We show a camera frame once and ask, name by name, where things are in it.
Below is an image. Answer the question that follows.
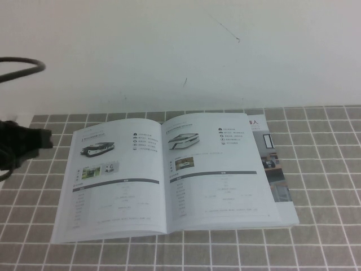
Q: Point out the white product catalogue book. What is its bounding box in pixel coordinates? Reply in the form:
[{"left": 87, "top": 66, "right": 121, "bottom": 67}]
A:
[{"left": 50, "top": 108, "right": 300, "bottom": 245}]

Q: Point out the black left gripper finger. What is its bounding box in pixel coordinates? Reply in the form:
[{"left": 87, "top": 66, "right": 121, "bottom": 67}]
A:
[{"left": 38, "top": 128, "right": 55, "bottom": 150}]

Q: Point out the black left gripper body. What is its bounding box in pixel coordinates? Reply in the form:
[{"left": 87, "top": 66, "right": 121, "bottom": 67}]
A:
[{"left": 0, "top": 120, "right": 41, "bottom": 173}]

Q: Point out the grey white-checked tablecloth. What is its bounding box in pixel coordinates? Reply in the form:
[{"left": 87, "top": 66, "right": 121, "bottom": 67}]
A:
[{"left": 0, "top": 104, "right": 361, "bottom": 271}]

